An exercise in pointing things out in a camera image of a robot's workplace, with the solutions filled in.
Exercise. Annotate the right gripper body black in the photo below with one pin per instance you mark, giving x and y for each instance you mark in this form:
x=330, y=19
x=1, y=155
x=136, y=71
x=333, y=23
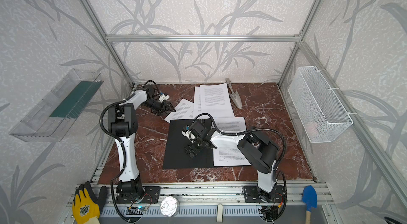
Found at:
x=193, y=145

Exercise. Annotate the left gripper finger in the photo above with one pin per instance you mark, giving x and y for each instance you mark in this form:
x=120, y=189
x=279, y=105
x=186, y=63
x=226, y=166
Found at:
x=166, y=104
x=166, y=110

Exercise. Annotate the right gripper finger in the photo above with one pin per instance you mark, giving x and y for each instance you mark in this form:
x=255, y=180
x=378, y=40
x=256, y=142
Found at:
x=189, y=151
x=195, y=149

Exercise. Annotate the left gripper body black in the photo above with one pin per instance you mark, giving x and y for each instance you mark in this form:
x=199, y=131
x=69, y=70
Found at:
x=164, y=106

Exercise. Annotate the black folder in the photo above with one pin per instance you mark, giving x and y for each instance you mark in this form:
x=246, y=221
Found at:
x=175, y=157

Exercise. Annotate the printed paper sheet top stack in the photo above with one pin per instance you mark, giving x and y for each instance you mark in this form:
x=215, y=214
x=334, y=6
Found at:
x=235, y=125

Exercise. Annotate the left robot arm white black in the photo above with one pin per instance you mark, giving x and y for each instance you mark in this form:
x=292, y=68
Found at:
x=119, y=121

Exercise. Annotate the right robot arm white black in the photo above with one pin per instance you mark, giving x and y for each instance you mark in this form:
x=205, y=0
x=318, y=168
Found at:
x=264, y=149

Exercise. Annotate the printed paper sheet under stack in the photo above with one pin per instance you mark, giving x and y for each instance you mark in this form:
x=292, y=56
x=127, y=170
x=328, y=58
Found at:
x=213, y=99

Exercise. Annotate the metal garden trowel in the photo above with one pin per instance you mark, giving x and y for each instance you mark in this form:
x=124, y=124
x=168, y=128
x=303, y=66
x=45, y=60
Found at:
x=234, y=95

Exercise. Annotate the round metal can lid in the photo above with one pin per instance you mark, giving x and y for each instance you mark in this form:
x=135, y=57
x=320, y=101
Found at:
x=170, y=206

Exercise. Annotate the green circuit board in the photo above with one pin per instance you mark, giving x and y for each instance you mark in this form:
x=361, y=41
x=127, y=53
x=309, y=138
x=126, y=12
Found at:
x=137, y=210

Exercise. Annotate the pink object in basket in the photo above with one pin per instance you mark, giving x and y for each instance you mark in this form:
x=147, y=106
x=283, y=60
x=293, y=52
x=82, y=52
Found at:
x=312, y=130

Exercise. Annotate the yellow black work glove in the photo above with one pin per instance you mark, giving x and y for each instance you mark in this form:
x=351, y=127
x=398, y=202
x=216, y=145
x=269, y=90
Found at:
x=86, y=206

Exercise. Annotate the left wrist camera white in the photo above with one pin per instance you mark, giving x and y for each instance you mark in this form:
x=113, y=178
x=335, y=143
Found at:
x=163, y=97

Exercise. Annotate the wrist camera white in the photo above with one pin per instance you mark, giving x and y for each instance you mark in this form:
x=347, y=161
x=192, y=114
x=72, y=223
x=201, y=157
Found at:
x=187, y=133
x=163, y=97

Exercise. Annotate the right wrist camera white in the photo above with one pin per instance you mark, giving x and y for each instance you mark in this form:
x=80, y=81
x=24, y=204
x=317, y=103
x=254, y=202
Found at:
x=187, y=133

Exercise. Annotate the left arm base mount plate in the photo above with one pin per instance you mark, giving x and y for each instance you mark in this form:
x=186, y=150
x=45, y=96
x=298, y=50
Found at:
x=150, y=196

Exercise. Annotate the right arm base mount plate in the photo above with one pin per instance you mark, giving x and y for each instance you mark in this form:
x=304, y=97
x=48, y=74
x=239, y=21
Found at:
x=252, y=194

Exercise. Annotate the clear plastic wall tray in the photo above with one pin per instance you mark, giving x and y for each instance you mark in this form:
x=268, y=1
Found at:
x=54, y=115

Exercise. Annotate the white wire mesh basket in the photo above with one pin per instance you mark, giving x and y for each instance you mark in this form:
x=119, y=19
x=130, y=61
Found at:
x=316, y=101

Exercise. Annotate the blue shovel wooden handle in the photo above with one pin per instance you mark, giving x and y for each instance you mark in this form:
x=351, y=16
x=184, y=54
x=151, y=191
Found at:
x=310, y=199

